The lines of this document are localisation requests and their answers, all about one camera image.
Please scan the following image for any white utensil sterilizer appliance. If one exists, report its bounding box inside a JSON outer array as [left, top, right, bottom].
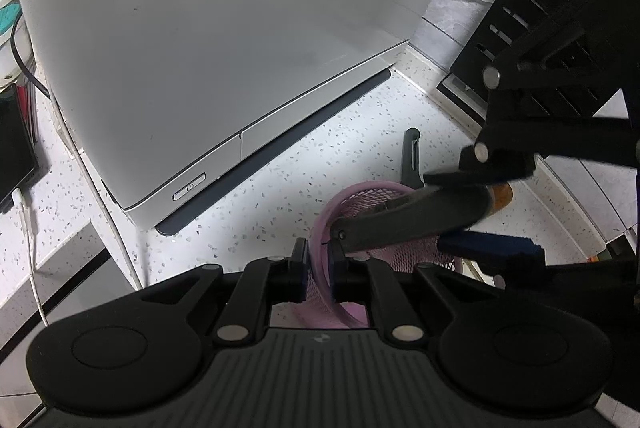
[[20, 0, 431, 229]]

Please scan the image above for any white charging cable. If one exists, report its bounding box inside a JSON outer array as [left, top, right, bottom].
[[11, 187, 51, 328]]

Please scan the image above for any pink mesh utensil cup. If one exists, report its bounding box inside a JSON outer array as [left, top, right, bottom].
[[308, 179, 464, 330]]

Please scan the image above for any dark green peeler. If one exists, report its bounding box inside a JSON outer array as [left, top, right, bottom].
[[400, 127, 424, 190]]

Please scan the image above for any black knife block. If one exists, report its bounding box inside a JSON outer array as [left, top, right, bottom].
[[451, 0, 614, 117]]

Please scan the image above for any large spoon wooden handle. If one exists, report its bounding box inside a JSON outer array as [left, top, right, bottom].
[[487, 182, 513, 215]]

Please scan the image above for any black tablet device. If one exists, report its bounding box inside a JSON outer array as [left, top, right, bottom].
[[0, 84, 38, 214]]

